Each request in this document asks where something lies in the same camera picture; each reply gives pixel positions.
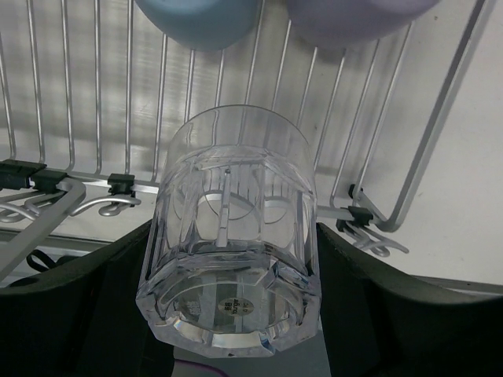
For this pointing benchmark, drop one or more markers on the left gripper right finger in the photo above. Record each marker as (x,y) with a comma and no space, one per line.
(380,321)

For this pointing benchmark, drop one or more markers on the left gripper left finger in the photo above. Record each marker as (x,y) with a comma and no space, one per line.
(81,319)

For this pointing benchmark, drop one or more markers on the clear glass tumbler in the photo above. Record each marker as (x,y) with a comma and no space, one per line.
(231,265)

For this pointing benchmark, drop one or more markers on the lilac cup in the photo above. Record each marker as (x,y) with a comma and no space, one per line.
(330,24)

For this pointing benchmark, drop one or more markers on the blue cup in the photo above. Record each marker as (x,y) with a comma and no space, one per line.
(202,25)

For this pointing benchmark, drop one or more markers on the white wire dish rack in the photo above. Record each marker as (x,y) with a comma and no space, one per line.
(413,121)

